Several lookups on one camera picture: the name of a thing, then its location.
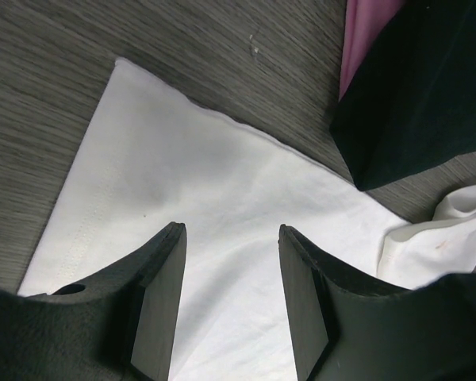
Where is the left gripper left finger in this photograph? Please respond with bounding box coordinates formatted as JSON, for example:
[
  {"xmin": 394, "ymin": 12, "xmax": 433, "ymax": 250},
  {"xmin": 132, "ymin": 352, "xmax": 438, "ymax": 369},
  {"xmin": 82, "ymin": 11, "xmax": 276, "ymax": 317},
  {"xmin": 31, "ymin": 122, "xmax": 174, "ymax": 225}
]
[{"xmin": 0, "ymin": 222, "xmax": 186, "ymax": 380}]

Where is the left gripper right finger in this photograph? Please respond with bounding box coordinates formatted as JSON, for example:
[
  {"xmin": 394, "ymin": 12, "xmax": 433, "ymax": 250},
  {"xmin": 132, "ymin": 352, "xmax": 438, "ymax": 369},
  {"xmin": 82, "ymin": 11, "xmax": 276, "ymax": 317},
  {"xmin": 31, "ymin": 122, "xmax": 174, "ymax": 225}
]
[{"xmin": 278, "ymin": 225, "xmax": 476, "ymax": 380}]

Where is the white flower print t-shirt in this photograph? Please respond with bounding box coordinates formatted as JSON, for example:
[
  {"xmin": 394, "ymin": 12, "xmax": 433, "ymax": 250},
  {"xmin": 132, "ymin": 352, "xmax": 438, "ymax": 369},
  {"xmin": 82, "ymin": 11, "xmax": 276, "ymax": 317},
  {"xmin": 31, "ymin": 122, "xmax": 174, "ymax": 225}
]
[{"xmin": 19, "ymin": 58, "xmax": 476, "ymax": 380}]

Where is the folded black t-shirt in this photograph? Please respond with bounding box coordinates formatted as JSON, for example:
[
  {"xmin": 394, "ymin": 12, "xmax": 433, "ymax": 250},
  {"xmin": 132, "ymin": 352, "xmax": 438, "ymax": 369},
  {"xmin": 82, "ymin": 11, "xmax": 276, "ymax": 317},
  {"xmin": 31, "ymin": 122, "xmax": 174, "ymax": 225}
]
[{"xmin": 330, "ymin": 1, "xmax": 476, "ymax": 191}]

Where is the folded pink t-shirt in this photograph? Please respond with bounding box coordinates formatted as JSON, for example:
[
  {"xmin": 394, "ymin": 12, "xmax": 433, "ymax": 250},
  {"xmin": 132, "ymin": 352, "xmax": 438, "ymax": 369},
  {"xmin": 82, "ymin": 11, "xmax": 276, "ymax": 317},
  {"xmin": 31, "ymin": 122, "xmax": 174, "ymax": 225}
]
[{"xmin": 339, "ymin": 0, "xmax": 405, "ymax": 99}]

